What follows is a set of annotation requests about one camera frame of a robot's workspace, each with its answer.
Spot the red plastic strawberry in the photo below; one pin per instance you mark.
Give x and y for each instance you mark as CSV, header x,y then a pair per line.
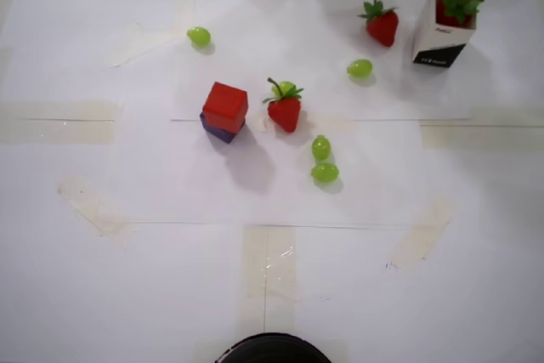
x,y
459,3
285,112
382,27

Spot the white and black cardboard box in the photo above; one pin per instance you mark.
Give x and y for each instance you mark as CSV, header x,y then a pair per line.
x,y
438,57

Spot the green plastic grape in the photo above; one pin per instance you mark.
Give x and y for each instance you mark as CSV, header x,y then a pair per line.
x,y
288,86
321,147
360,68
199,36
325,172

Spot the white paper sheet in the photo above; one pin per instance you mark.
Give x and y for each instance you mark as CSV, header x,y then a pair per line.
x,y
276,18
191,193

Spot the yellowed tape strip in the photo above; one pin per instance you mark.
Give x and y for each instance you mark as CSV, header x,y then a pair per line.
x,y
55,129
276,273
467,137
421,231

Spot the red wooden cube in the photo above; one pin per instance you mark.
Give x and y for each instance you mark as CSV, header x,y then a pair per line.
x,y
225,103

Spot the purple wooden cube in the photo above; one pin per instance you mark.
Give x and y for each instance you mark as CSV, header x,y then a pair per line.
x,y
221,135

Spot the black round base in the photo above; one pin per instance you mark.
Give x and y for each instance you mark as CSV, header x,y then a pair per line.
x,y
274,350

